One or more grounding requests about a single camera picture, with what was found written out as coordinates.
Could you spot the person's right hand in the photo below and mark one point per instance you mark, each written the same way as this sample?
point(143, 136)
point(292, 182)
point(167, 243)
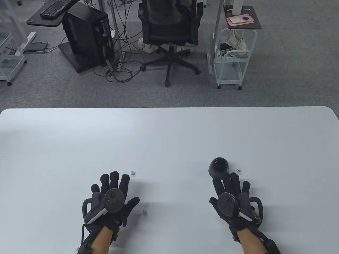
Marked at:
point(233, 182)

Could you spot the person's left hand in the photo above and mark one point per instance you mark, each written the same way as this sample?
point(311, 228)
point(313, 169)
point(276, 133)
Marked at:
point(116, 180)

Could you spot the black dice shaker cover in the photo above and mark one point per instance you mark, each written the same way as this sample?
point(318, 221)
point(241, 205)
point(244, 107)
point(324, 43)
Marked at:
point(218, 166)

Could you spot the person's right forearm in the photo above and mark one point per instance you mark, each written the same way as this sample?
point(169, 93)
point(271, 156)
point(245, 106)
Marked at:
point(251, 243)

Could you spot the person's left forearm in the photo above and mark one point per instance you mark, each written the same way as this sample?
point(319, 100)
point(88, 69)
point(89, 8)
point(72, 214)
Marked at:
point(102, 243)

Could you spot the black and white controller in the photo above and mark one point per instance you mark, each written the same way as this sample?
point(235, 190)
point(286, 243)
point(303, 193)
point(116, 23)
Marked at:
point(114, 200)
point(227, 203)

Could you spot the black wrist-worn device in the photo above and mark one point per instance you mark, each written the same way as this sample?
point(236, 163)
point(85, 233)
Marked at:
point(272, 247)
point(84, 250)

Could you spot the power strip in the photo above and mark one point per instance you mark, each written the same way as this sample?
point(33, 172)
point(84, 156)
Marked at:
point(110, 64)

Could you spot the white rolling cart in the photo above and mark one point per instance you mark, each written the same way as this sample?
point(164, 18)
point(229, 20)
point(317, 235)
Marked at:
point(16, 53)
point(230, 60)

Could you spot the black tower platform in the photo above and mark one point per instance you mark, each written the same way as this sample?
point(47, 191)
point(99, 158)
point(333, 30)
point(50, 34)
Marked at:
point(76, 64)

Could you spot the black pouch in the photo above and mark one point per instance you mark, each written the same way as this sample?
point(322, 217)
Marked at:
point(225, 47)

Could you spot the beige bag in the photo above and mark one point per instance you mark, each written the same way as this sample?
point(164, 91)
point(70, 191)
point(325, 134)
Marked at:
point(237, 43)

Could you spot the white desk leg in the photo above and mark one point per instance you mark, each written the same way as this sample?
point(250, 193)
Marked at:
point(116, 31)
point(217, 26)

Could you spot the black computer tower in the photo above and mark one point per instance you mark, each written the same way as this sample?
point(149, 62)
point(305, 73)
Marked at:
point(84, 34)

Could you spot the black power adapter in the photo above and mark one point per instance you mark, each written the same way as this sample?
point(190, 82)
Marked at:
point(37, 47)

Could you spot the black office chair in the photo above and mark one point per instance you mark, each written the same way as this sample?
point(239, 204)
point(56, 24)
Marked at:
point(169, 31)

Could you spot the brown side table top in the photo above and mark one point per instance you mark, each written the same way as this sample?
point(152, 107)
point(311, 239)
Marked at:
point(254, 23)

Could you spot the pink book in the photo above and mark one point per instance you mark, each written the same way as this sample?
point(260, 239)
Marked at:
point(249, 21)

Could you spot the white card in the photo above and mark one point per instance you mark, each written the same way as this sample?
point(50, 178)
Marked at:
point(235, 19)

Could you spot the black keyboard tray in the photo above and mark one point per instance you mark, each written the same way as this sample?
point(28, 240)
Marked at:
point(42, 22)

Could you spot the white bottle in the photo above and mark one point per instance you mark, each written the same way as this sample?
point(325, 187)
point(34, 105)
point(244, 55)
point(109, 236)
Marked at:
point(236, 6)

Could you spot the black keyboard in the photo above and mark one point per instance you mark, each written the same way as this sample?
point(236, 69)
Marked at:
point(54, 8)

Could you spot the white desk frame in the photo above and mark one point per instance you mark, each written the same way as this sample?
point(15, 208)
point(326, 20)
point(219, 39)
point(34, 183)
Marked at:
point(26, 42)

